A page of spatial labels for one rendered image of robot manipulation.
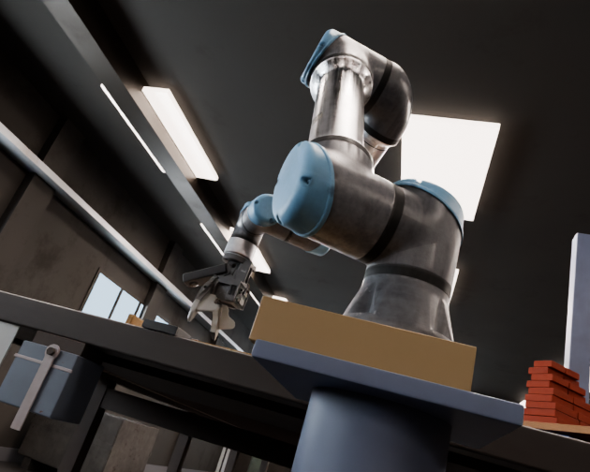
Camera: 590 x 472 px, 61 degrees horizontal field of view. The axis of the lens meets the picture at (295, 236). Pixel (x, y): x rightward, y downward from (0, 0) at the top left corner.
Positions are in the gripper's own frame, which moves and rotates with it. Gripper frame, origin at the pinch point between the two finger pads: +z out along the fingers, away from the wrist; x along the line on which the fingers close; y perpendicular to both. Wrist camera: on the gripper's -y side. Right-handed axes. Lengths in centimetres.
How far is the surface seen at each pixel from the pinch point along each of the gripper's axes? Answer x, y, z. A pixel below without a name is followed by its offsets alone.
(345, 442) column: -51, 49, 15
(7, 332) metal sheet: -22.1, -29.8, 15.2
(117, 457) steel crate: 352, -223, 75
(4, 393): -24.3, -20.4, 25.7
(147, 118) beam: 161, -205, -175
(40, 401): -23.8, -12.2, 24.5
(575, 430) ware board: 39, 88, -10
